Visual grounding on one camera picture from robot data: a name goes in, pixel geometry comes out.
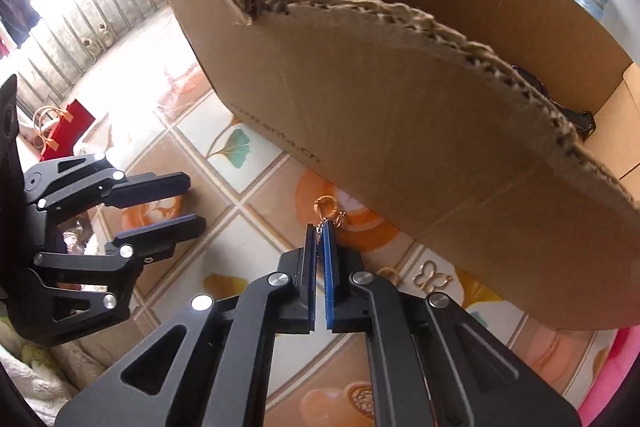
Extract gold butterfly brooch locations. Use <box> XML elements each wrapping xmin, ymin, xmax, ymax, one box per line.
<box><xmin>412</xmin><ymin>259</ymin><xmax>454</xmax><ymax>294</ymax></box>

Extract pink floral blanket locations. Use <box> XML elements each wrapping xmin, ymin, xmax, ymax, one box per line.
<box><xmin>578</xmin><ymin>326</ymin><xmax>639</xmax><ymax>426</ymax></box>

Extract purple kids smartwatch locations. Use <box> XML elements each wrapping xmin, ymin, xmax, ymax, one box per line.
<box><xmin>512</xmin><ymin>65</ymin><xmax>597</xmax><ymax>141</ymax></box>

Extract small gold ring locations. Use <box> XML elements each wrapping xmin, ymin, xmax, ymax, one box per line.
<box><xmin>376</xmin><ymin>265</ymin><xmax>404</xmax><ymax>287</ymax></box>

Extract red gift bag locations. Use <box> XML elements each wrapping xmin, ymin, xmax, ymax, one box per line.
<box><xmin>32</xmin><ymin>98</ymin><xmax>96</xmax><ymax>161</ymax></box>

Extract gold ring earring with charm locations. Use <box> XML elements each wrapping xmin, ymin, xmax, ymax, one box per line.
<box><xmin>314</xmin><ymin>194</ymin><xmax>347</xmax><ymax>234</ymax></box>

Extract brown cardboard box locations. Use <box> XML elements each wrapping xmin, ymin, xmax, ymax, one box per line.
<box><xmin>168</xmin><ymin>0</ymin><xmax>639</xmax><ymax>329</ymax></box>

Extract patterned tablecloth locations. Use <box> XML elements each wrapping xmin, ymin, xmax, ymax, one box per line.
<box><xmin>56</xmin><ymin>58</ymin><xmax>616</xmax><ymax>426</ymax></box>

